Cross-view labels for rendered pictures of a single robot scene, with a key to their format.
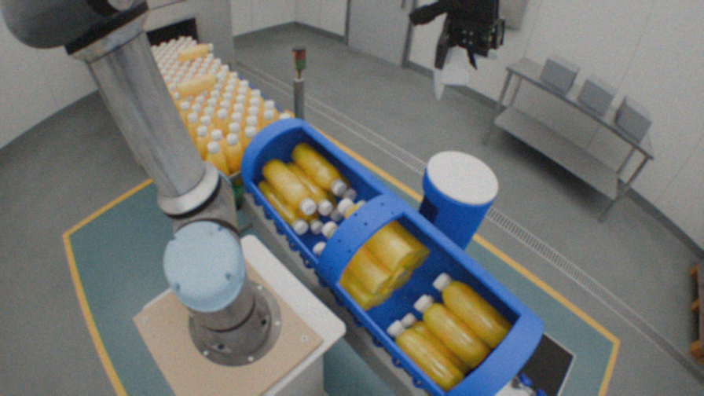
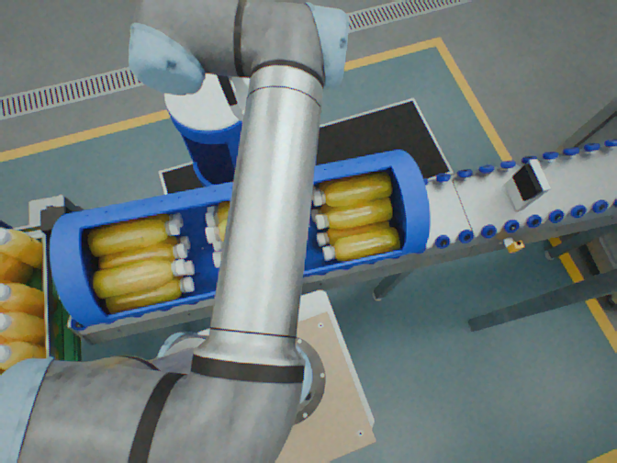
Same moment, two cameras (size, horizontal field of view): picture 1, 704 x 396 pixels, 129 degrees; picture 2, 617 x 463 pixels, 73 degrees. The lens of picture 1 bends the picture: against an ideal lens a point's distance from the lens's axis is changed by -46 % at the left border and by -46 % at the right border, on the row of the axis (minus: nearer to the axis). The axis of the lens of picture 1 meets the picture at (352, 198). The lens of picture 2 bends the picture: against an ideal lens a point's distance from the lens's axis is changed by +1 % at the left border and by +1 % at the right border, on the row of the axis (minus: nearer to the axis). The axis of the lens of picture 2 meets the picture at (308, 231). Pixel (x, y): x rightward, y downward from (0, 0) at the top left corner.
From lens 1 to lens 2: 0.47 m
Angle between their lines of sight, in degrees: 39
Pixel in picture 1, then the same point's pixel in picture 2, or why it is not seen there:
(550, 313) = (353, 88)
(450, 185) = (214, 115)
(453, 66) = (242, 91)
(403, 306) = not seen: hidden behind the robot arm
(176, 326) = not seen: hidden behind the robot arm
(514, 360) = (419, 195)
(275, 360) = (329, 355)
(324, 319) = (308, 302)
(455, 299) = (341, 199)
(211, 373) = (324, 415)
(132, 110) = not seen: hidden behind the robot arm
